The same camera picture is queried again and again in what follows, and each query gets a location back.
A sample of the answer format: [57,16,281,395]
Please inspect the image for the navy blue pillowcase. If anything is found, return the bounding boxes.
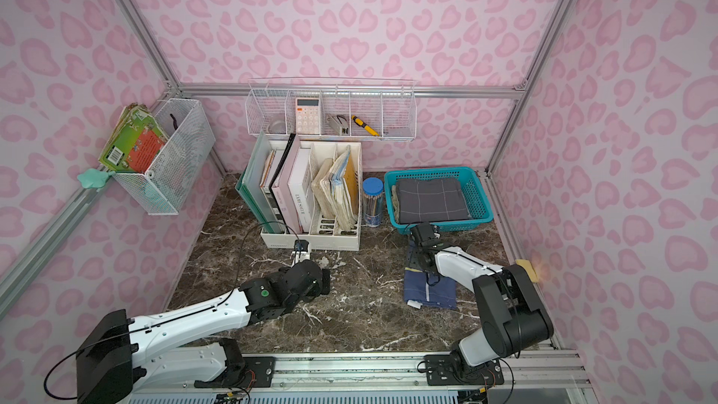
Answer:
[403,242,457,310]

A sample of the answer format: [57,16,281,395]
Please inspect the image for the teal plastic basket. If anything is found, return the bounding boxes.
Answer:
[383,166,494,235]

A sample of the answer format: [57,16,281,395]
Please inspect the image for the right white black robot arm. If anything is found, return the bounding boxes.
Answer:
[409,223,555,383]

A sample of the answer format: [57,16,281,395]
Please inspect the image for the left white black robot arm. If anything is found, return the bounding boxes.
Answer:
[75,239,331,403]

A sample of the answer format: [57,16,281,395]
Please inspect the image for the white file organizer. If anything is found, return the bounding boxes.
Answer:
[261,138,361,251]

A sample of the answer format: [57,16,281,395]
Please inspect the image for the blue lid pencil jar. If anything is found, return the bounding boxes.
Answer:
[362,177,384,227]

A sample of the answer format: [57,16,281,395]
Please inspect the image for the pink book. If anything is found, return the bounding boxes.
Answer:
[270,133,302,234]

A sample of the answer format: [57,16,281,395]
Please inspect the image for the white book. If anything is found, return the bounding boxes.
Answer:
[288,148,314,233]

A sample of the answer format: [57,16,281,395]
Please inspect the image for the yellow sticky note pad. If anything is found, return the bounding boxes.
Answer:
[515,259,540,284]

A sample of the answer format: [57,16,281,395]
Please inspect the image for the green folder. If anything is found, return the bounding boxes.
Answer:
[236,131,285,234]

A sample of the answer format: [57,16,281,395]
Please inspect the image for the yellow utility knife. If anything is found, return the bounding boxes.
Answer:
[352,115,381,138]

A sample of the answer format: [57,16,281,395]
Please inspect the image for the grey stapler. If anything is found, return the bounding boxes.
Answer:
[325,114,351,137]

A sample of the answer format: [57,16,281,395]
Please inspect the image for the clear tape roll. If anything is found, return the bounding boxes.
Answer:
[266,119,287,135]

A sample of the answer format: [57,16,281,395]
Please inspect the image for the pink calculator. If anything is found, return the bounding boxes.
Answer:
[295,97,322,135]

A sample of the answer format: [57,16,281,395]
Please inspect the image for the green red booklet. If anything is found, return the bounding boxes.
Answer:
[98,103,168,174]

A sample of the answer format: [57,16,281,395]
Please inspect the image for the mint green clip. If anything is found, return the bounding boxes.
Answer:
[77,168,115,189]

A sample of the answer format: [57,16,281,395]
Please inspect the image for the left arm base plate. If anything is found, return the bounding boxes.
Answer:
[194,356,276,390]

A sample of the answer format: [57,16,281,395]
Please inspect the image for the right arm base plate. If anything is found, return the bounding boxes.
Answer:
[417,351,505,388]

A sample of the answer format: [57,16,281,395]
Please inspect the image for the white mesh wall basket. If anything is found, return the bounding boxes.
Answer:
[114,98,215,215]

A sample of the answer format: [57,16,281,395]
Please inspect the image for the white wire wall shelf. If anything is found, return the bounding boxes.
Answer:
[245,82,417,141]

